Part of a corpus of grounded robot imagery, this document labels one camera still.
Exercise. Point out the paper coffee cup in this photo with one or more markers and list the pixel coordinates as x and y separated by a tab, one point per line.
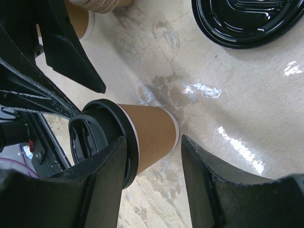
157	132
81	19

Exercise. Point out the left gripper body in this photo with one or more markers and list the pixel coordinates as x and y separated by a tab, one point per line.
29	143

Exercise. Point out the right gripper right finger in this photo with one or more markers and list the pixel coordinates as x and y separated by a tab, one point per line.
221	195

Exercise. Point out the black coffee lid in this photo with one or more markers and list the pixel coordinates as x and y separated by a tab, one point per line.
246	24
99	124

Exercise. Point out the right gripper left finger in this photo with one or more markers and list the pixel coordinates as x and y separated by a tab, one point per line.
86	195

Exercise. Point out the cardboard cup carrier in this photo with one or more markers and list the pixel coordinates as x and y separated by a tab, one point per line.
101	6

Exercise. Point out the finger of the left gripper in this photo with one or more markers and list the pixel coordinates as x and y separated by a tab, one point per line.
23	86
63	50

